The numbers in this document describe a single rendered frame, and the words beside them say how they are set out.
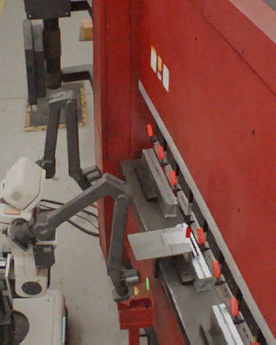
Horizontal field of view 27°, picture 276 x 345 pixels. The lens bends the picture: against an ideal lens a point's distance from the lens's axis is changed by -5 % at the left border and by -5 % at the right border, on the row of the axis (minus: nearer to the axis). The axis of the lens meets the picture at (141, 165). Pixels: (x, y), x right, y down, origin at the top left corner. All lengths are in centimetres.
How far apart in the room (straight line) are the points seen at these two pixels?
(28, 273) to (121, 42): 129
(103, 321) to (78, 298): 26
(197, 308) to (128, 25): 147
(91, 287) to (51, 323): 64
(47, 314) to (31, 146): 219
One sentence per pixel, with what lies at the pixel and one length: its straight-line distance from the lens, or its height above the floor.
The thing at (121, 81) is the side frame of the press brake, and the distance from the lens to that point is 327.
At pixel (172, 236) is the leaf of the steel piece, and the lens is 285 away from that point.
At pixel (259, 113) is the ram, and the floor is 203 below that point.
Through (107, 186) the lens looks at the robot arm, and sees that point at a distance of 237.
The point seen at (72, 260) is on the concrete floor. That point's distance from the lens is 416.
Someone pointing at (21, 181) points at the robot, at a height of 138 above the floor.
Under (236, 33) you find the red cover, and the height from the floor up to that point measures 222.
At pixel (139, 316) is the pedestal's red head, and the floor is 75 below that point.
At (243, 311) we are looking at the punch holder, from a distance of 217.
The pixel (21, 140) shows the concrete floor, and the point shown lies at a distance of 540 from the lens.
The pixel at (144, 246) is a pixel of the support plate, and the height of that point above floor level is 100.
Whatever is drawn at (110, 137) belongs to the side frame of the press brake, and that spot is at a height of 104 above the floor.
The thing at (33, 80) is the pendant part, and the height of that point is 140.
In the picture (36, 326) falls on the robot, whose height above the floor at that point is 28.
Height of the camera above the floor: 292
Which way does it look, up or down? 36 degrees down
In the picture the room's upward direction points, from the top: 1 degrees clockwise
